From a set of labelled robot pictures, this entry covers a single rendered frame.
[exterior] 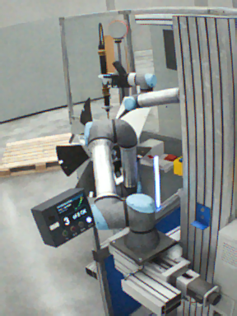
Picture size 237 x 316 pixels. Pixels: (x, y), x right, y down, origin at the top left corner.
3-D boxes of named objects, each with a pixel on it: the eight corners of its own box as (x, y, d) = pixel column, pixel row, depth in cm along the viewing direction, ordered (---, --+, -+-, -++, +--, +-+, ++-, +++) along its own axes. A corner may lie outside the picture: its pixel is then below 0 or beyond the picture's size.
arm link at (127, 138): (136, 111, 188) (140, 186, 219) (113, 113, 188) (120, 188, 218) (140, 124, 179) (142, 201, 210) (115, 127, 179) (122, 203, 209)
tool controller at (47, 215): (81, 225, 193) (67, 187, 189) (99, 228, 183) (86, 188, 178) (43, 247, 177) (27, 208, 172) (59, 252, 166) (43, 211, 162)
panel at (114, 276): (184, 268, 283) (187, 197, 257) (186, 268, 282) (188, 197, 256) (113, 327, 230) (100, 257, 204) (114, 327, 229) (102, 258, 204)
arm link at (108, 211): (129, 221, 157) (113, 113, 185) (92, 225, 157) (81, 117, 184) (129, 231, 168) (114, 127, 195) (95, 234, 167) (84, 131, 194)
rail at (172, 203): (188, 193, 261) (188, 183, 258) (193, 195, 258) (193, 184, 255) (93, 260, 203) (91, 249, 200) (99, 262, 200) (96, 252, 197)
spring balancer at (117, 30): (109, 39, 290) (108, 39, 284) (107, 20, 284) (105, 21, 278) (129, 37, 287) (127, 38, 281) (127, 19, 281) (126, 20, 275)
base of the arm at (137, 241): (166, 241, 170) (166, 223, 166) (141, 255, 163) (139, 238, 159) (145, 229, 182) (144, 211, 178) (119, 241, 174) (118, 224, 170)
